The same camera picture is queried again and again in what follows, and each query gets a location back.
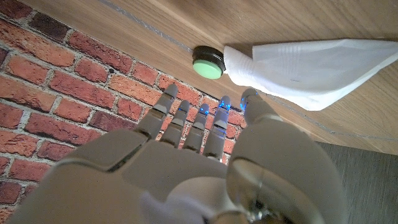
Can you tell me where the red brick print backdrop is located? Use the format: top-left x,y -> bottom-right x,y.
0,0 -> 249,218

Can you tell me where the green button black base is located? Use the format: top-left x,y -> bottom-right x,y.
192,45 -> 227,80

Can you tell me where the white handkerchief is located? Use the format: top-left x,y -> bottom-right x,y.
223,38 -> 398,112

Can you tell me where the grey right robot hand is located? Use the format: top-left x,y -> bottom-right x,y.
9,83 -> 348,224

